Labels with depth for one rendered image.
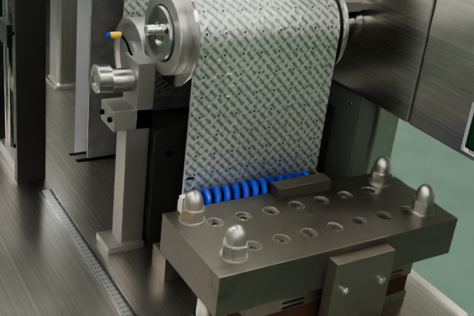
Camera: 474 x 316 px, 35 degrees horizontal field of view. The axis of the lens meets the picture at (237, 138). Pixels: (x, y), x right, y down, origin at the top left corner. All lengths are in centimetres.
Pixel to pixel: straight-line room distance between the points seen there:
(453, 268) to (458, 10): 207
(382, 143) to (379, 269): 47
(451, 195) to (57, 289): 271
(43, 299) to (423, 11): 66
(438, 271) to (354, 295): 197
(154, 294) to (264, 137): 28
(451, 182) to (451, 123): 266
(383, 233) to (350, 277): 8
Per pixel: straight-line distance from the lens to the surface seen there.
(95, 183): 135
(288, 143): 113
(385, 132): 145
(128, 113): 105
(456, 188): 367
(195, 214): 98
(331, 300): 101
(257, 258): 94
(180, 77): 101
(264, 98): 106
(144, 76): 104
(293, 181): 110
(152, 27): 99
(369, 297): 106
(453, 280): 296
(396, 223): 108
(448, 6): 106
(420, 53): 110
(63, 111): 165
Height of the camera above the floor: 155
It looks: 24 degrees down
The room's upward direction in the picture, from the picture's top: 7 degrees clockwise
